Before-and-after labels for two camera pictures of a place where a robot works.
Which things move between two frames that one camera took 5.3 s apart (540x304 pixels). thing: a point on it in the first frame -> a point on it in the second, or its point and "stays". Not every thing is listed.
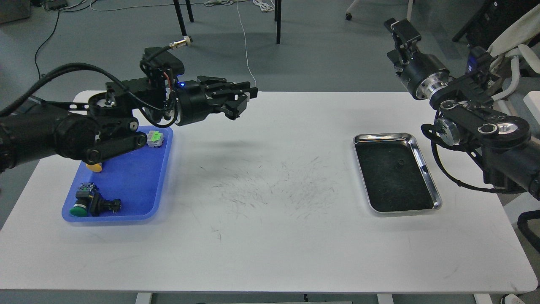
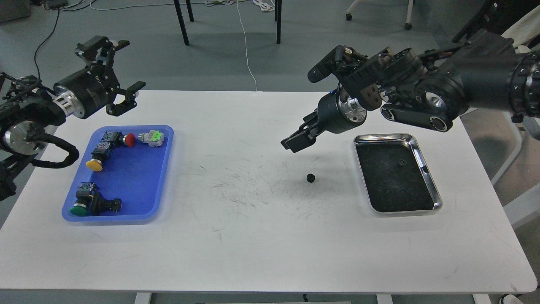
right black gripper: (423, 75) -> (360, 90)
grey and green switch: (155, 139) stays
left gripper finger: (219, 85) -> (101, 46)
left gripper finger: (237, 106) -> (116, 109)
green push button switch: (89, 202) stays
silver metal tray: (395, 176) stays
